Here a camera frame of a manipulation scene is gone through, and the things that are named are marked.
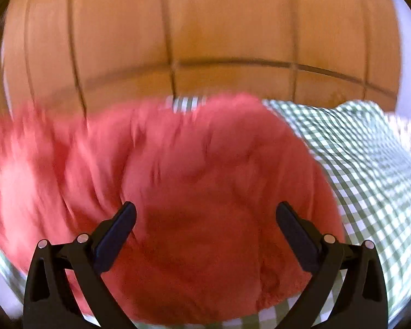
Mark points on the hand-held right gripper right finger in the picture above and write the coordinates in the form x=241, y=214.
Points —
x=293, y=231

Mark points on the green checked bed sheet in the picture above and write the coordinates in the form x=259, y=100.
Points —
x=370, y=178

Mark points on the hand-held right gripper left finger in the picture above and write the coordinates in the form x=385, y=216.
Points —
x=118, y=231

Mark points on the red puffer jacket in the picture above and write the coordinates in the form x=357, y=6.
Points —
x=178, y=185

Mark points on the floral patterned cloth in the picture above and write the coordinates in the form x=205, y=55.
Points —
x=409, y=137

